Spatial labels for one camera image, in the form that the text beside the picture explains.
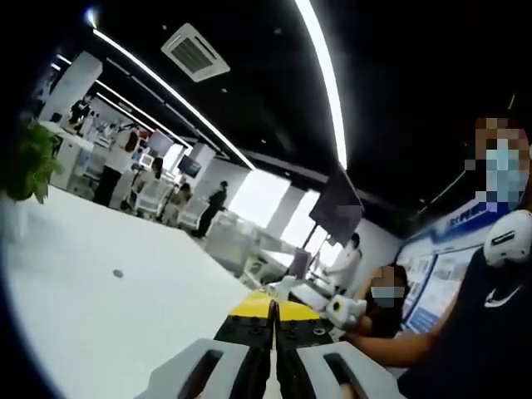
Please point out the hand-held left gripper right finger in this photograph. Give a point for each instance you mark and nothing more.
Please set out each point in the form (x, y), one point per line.
(316, 365)

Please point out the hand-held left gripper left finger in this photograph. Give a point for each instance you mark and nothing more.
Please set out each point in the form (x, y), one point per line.
(232, 365)

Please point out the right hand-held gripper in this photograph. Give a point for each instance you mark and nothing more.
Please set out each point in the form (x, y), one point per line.
(345, 309)

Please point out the person's right hand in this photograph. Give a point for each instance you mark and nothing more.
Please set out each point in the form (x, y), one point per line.
(361, 330)

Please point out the small white grey device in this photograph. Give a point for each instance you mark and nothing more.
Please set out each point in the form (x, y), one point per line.
(280, 287)

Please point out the large hanging dark screen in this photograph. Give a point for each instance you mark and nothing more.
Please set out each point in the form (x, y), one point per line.
(336, 208)

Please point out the person in dark shirt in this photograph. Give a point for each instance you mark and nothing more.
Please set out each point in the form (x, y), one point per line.
(478, 332)

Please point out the white mesh chair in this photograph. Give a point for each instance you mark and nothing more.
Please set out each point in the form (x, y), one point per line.
(151, 199)

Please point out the hanging dark display screen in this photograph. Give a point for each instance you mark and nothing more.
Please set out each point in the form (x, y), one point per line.
(160, 142)
(190, 166)

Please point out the straight ceiling light strip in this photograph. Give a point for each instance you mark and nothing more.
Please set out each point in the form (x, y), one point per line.
(328, 75)

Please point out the white work desk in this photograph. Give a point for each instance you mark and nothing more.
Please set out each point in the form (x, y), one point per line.
(70, 149)

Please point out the green plant in white pot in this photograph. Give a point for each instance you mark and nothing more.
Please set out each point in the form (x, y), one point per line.
(29, 166)

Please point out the ceiling air conditioner unit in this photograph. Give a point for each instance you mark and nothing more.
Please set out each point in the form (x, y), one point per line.
(195, 52)

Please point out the curved ceiling light strip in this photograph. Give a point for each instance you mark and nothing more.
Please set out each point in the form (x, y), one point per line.
(101, 36)

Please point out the blue white wall poster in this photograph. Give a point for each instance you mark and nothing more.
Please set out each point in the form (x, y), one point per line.
(432, 266)

